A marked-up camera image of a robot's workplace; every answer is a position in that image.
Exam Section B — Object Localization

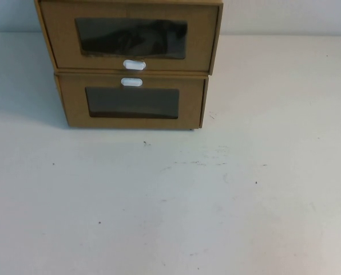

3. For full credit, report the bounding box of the cardboard box shell with creased-window drawer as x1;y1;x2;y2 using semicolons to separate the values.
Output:
34;0;224;76

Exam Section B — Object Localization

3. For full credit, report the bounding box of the white handle above window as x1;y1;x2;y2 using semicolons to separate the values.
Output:
120;77;144;88

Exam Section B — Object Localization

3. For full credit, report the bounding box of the white handle under window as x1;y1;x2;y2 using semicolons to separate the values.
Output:
122;59;146;70

